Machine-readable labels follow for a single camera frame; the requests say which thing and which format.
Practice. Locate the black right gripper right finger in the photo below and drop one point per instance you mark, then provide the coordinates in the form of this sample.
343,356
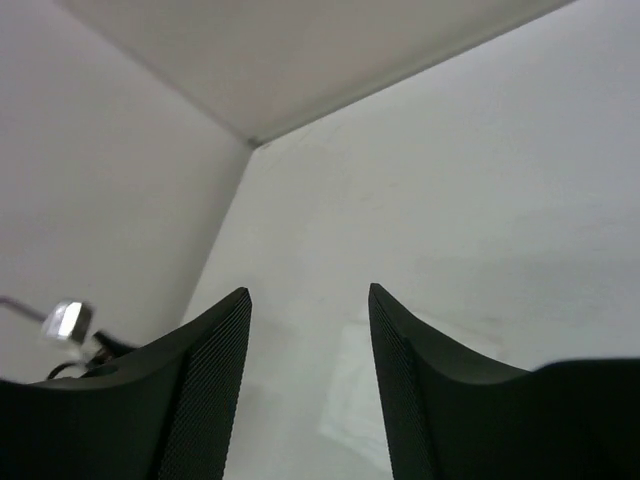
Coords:
453,413

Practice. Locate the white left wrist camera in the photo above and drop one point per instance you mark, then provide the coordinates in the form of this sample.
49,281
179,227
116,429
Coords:
67,326

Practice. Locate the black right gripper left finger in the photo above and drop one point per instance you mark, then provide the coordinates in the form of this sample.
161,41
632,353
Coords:
162,411

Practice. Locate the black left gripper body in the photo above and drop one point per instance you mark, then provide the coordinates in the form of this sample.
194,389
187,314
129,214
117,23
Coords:
102,349

